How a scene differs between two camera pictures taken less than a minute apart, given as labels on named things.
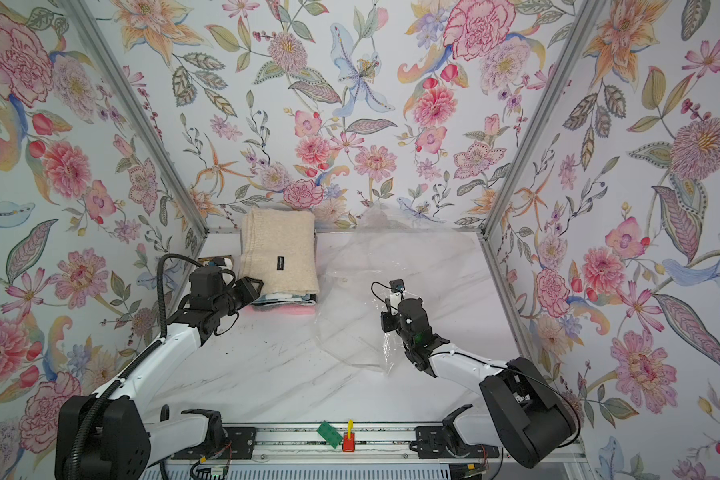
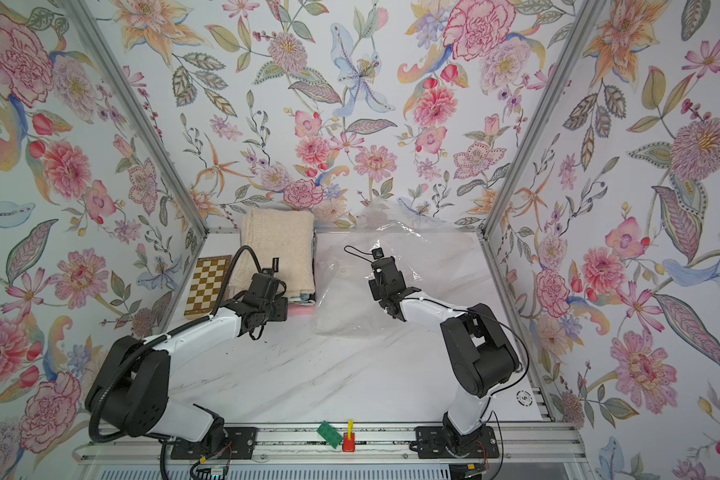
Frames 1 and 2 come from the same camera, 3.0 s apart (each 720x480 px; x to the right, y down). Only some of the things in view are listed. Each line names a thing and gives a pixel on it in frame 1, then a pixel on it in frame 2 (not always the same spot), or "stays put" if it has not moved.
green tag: [330, 434] stays put
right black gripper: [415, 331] to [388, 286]
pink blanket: [286, 308] stays put
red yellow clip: [349, 438] stays put
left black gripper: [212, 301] to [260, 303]
